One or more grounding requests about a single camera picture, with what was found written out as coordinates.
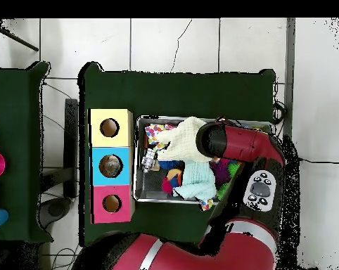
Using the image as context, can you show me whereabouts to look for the toy hamburger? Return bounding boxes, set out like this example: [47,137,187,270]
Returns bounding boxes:
[166,168,184,181]

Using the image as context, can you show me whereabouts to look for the black tripod leg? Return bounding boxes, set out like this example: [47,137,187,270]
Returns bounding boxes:
[0,19,39,52]

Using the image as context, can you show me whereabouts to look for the wooden box with three holes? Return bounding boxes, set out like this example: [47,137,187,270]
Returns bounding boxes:
[87,108,135,224]

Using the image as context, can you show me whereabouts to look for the black upright panel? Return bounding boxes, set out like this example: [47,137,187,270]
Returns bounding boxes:
[63,98,79,198]

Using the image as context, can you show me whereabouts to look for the blue spiky rubber ball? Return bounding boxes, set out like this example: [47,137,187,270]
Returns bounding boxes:
[158,160,185,171]

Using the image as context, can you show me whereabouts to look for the grey chair base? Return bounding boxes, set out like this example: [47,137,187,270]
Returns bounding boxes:
[38,196,72,229]

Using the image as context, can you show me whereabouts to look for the white cloth with colourful dots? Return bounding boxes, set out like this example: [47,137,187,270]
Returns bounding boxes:
[144,123,176,150]
[198,197,215,212]

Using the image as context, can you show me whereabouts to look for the cream waffle cloth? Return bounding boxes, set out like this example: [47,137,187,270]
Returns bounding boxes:
[155,116,213,164]

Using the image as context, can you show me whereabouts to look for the purple spiky rubber ball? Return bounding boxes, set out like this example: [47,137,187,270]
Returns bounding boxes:
[210,157,232,186]

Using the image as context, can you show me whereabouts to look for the black cable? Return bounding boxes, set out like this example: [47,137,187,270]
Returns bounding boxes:
[298,157,339,165]

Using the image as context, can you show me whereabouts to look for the mint green waffle cloth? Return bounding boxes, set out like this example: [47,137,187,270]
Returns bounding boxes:
[172,160,217,201]

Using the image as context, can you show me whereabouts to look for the red blue orange pompom ball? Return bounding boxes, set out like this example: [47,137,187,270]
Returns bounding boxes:
[161,176,183,197]

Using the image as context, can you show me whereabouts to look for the dark green table cloth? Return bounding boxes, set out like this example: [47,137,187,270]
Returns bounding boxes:
[0,61,53,243]
[78,62,277,247]

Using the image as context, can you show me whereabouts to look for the shallow wire mesh bin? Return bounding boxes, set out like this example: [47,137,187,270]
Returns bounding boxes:
[134,115,273,205]

